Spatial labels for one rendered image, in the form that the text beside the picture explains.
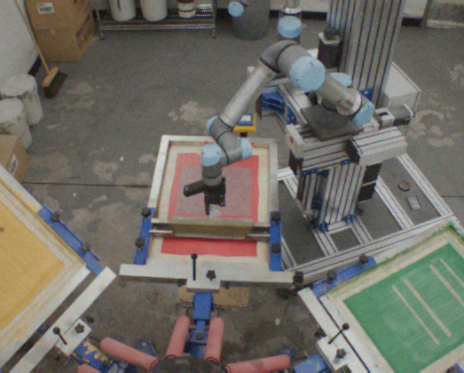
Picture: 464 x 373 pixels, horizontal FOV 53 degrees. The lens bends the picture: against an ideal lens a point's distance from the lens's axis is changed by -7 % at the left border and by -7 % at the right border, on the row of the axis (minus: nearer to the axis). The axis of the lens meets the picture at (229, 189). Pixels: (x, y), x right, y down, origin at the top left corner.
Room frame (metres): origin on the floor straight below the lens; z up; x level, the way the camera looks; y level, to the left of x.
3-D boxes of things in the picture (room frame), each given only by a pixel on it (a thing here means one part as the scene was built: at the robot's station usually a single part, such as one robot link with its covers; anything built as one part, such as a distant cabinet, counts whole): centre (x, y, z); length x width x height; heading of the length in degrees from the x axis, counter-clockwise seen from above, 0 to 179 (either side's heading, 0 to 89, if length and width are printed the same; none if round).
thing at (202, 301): (0.92, 0.11, 1.02); 0.17 x 0.06 x 0.05; 176
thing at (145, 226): (1.26, 0.36, 0.97); 0.30 x 0.05 x 0.07; 176
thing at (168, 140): (1.48, 0.07, 0.97); 0.79 x 0.58 x 0.04; 176
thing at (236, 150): (1.33, -0.02, 1.42); 0.11 x 0.11 x 0.08; 27
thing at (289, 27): (2.17, -0.31, 1.42); 0.13 x 0.12 x 0.14; 173
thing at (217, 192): (1.27, 0.06, 1.26); 0.09 x 0.08 x 0.12; 87
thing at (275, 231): (1.22, -0.19, 0.97); 0.30 x 0.05 x 0.07; 176
